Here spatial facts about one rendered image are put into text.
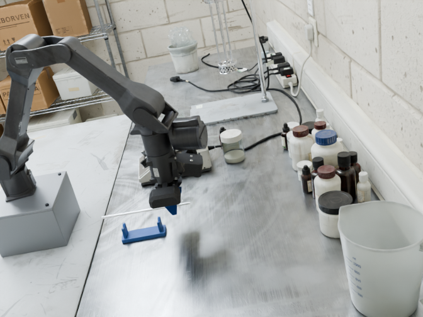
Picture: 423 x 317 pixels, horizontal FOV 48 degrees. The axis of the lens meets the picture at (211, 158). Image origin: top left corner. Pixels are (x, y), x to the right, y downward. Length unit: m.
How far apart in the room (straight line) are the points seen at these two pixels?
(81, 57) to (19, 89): 0.16
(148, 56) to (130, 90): 2.80
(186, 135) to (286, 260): 0.31
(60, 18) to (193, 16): 0.95
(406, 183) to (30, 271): 0.79
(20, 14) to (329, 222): 2.83
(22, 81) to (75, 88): 2.54
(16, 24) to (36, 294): 2.63
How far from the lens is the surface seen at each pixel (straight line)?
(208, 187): 1.21
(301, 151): 1.18
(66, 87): 3.55
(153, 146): 0.95
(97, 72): 0.92
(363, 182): 1.04
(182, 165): 0.97
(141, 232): 1.08
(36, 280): 1.08
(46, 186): 1.19
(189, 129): 0.92
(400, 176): 0.97
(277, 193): 1.14
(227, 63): 1.61
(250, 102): 1.70
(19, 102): 1.04
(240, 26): 3.67
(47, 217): 1.12
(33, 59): 0.95
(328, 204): 0.95
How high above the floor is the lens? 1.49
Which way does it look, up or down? 26 degrees down
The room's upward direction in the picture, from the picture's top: 11 degrees counter-clockwise
